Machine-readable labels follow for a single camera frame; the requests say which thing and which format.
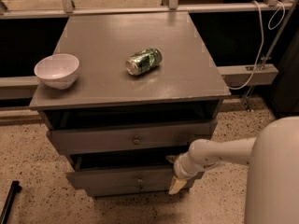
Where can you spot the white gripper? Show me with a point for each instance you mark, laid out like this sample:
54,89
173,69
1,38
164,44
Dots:
179,169

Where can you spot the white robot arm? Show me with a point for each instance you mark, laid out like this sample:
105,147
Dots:
272,195

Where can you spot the grey top drawer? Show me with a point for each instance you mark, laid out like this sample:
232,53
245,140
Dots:
93,140

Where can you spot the grey wooden drawer cabinet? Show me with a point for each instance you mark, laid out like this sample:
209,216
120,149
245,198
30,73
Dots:
185,87

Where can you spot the crushed green soda can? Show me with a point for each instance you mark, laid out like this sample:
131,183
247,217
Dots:
143,61

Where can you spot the dark cabinet at right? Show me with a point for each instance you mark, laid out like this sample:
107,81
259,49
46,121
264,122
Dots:
284,93

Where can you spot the white bowl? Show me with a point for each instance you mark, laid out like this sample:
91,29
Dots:
58,71

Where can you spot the black bar on floor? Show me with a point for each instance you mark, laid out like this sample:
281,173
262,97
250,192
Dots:
14,189

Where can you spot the metal railing frame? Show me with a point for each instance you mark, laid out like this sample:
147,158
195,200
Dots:
124,10

